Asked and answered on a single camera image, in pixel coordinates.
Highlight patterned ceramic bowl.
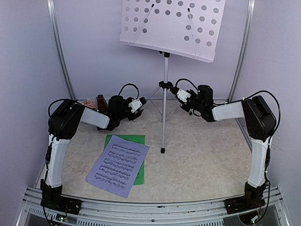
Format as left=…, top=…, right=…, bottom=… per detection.
left=81, top=98, right=96, bottom=110

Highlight black left camera cable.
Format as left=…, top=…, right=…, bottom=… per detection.
left=119, top=83, right=140, bottom=101

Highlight green sheet music page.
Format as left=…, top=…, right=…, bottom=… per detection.
left=104, top=134, right=146, bottom=186

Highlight brown wooden metronome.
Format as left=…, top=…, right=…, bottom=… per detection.
left=96, top=94, right=108, bottom=112

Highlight white perforated music stand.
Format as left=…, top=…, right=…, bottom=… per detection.
left=119, top=0, right=225, bottom=153

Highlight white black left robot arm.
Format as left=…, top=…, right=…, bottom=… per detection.
left=40, top=95, right=147, bottom=192

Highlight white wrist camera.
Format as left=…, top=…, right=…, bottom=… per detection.
left=176, top=89, right=191, bottom=103
left=128, top=99, right=143, bottom=113

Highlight black right camera cable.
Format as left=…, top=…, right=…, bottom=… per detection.
left=175, top=78, right=199, bottom=91

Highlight left aluminium frame post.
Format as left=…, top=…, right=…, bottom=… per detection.
left=47, top=0, right=76, bottom=100

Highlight black camera cable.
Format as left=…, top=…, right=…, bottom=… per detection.
left=119, top=83, right=140, bottom=101
left=175, top=78, right=199, bottom=91

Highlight white sheet music page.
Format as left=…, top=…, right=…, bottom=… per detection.
left=86, top=135, right=150, bottom=198

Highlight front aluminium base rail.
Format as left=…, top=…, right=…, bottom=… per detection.
left=16, top=187, right=292, bottom=226

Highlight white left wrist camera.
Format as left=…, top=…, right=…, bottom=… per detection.
left=128, top=99, right=143, bottom=113

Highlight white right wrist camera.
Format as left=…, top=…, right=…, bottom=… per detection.
left=176, top=89, right=191, bottom=103

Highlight right aluminium frame post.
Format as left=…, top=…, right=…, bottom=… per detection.
left=227, top=0, right=255, bottom=102

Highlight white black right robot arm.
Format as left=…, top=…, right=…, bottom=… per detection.
left=174, top=85, right=277, bottom=189

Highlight aluminium frame post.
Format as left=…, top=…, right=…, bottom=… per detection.
left=47, top=0, right=76, bottom=100
left=227, top=0, right=255, bottom=102

